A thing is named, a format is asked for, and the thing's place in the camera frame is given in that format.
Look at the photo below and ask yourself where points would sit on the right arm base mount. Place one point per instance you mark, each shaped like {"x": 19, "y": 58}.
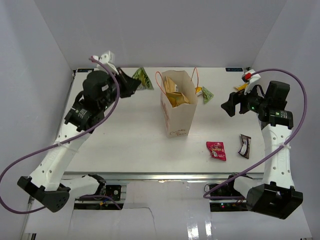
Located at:
{"x": 227, "y": 199}

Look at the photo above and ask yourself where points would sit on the light green snack packet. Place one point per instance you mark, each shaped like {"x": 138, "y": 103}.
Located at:
{"x": 207, "y": 95}

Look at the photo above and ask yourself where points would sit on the small yellow snack packet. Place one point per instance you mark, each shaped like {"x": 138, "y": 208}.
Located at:
{"x": 241, "y": 87}

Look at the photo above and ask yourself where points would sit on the green candy packet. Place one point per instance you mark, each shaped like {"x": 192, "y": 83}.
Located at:
{"x": 145, "y": 82}

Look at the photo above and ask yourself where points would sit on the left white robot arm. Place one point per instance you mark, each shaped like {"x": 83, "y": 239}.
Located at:
{"x": 45, "y": 183}

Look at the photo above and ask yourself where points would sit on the yellow snack bar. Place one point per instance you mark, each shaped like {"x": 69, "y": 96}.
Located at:
{"x": 198, "y": 91}

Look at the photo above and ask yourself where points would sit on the red candy packet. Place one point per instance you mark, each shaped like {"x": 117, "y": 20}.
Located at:
{"x": 217, "y": 150}

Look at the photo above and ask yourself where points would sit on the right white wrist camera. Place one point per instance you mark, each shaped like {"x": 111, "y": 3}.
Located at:
{"x": 251, "y": 78}

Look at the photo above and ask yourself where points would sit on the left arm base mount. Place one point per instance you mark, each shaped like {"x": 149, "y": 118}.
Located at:
{"x": 110, "y": 199}

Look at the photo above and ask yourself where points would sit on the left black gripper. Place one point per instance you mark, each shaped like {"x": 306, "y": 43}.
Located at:
{"x": 130, "y": 84}

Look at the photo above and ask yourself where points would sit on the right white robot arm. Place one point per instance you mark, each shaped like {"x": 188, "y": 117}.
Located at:
{"x": 276, "y": 196}

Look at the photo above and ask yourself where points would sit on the brown chocolate wrapper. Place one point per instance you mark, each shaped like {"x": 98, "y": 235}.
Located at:
{"x": 245, "y": 146}

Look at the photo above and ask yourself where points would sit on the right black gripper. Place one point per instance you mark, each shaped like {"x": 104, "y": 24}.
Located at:
{"x": 239, "y": 97}

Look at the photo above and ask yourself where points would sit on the cream paper bag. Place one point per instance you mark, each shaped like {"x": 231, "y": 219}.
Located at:
{"x": 178, "y": 120}

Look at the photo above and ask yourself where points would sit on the yellow chips bag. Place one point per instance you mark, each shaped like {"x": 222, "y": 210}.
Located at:
{"x": 175, "y": 97}

